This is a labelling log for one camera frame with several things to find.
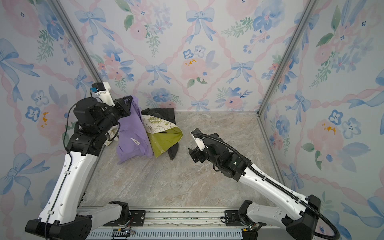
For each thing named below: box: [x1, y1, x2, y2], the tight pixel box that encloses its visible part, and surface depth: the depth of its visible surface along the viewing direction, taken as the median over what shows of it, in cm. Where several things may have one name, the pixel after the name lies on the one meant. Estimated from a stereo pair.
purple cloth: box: [116, 96, 154, 164], surface depth 80 cm
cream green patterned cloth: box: [104, 114, 183, 159], surface depth 85 cm
